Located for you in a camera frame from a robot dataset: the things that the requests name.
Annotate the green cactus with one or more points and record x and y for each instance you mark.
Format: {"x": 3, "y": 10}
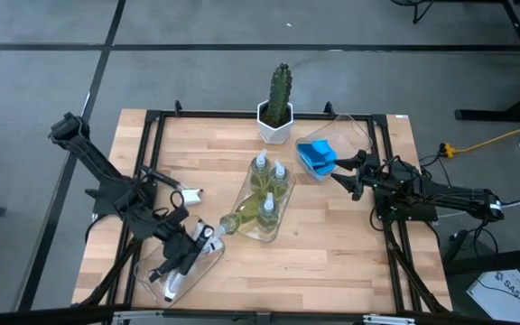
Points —
{"x": 279, "y": 95}

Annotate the blue sponge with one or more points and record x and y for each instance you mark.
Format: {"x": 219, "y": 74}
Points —
{"x": 321, "y": 148}
{"x": 325, "y": 167}

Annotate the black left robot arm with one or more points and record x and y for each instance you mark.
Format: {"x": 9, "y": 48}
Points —
{"x": 106, "y": 189}

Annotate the black desk leg frame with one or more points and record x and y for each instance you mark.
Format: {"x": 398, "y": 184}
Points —
{"x": 499, "y": 115}

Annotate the black aluminium table frame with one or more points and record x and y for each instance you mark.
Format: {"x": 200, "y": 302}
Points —
{"x": 219, "y": 113}

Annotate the blue cloth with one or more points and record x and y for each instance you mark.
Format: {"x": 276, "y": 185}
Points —
{"x": 305, "y": 155}

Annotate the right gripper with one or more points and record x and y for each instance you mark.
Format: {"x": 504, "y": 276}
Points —
{"x": 367, "y": 173}

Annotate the white printed cardboard box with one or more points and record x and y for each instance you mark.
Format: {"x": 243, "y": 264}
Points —
{"x": 504, "y": 293}

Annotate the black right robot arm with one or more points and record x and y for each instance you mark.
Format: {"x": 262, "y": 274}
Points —
{"x": 449, "y": 198}

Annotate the white hexagonal plant pot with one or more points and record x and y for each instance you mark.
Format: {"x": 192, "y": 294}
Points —
{"x": 273, "y": 133}

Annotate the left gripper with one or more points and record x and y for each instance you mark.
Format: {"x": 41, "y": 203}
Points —
{"x": 179, "y": 248}

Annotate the clear plastic bin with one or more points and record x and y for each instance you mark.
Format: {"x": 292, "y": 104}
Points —
{"x": 346, "y": 135}
{"x": 287, "y": 212}
{"x": 206, "y": 271}

